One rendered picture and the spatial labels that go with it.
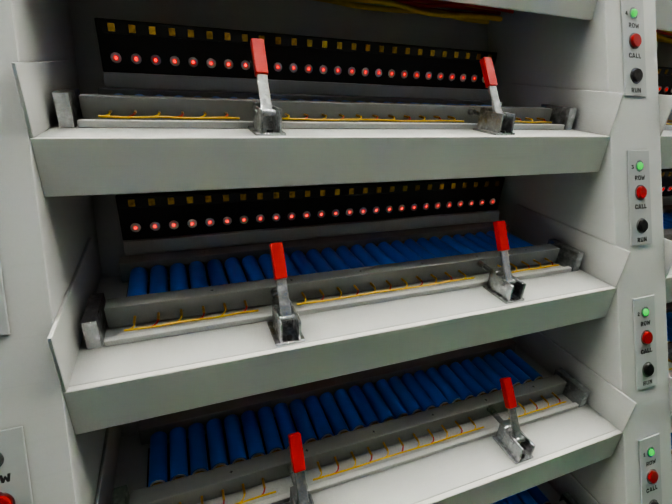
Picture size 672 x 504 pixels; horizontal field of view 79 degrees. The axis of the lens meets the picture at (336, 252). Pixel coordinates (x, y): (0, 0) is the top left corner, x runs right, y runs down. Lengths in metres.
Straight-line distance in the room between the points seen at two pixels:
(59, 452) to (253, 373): 0.15
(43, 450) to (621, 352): 0.63
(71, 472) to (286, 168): 0.30
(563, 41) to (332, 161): 0.41
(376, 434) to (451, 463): 0.09
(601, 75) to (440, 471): 0.52
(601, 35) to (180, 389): 0.62
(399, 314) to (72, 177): 0.32
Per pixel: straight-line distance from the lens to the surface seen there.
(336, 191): 0.54
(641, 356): 0.68
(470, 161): 0.48
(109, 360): 0.40
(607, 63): 0.64
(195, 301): 0.42
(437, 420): 0.55
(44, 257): 0.37
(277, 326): 0.38
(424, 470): 0.53
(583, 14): 0.66
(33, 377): 0.39
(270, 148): 0.38
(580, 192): 0.65
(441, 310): 0.46
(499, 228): 0.51
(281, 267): 0.39
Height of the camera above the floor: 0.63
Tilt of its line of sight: 3 degrees down
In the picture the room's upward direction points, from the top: 5 degrees counter-clockwise
